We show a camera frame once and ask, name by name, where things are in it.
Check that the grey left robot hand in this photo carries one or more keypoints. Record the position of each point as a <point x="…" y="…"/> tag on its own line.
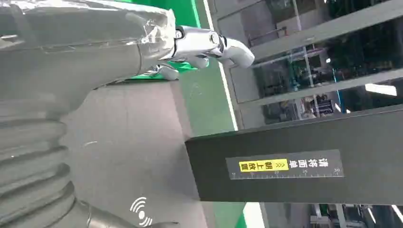
<point x="78" y="53"/>

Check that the dark grey scale platform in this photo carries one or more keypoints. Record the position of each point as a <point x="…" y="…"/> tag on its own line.
<point x="126" y="141"/>

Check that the green conveyor belt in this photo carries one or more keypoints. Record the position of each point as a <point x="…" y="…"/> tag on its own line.
<point x="240" y="218"/>

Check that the black ruler label sticker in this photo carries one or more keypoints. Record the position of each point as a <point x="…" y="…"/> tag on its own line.
<point x="283" y="165"/>

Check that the black scanner post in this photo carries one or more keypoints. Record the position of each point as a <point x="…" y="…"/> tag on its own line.
<point x="314" y="135"/>

